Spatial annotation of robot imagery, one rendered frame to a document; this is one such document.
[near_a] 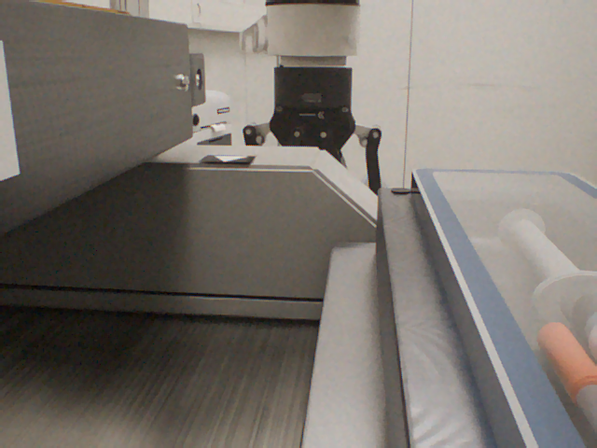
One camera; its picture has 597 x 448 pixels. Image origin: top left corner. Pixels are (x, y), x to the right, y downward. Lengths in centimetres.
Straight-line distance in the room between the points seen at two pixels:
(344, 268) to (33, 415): 12
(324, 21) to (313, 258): 32
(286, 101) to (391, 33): 209
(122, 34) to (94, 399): 12
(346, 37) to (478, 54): 210
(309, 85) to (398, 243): 38
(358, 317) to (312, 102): 38
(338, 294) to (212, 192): 8
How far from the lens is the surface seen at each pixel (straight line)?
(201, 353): 23
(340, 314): 17
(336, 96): 54
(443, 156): 264
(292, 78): 53
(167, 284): 26
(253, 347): 24
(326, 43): 52
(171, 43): 21
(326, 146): 55
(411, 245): 15
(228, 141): 128
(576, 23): 266
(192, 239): 25
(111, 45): 17
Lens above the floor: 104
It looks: 17 degrees down
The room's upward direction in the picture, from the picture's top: straight up
